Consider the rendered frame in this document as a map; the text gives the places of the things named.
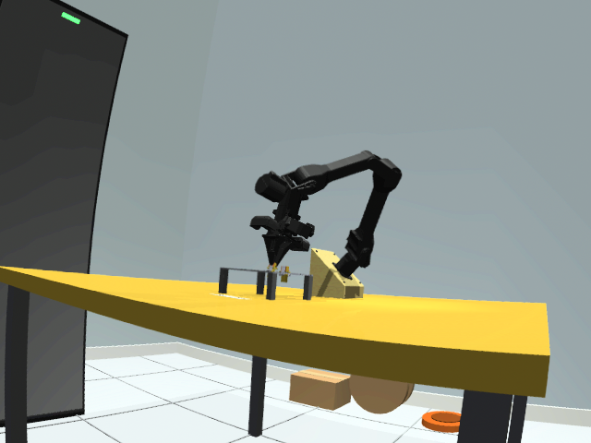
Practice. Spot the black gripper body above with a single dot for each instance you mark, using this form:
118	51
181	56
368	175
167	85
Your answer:
273	226

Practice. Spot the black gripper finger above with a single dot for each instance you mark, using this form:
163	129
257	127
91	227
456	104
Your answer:
284	248
272	243

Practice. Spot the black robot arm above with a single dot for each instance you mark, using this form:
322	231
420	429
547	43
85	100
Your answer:
310	179

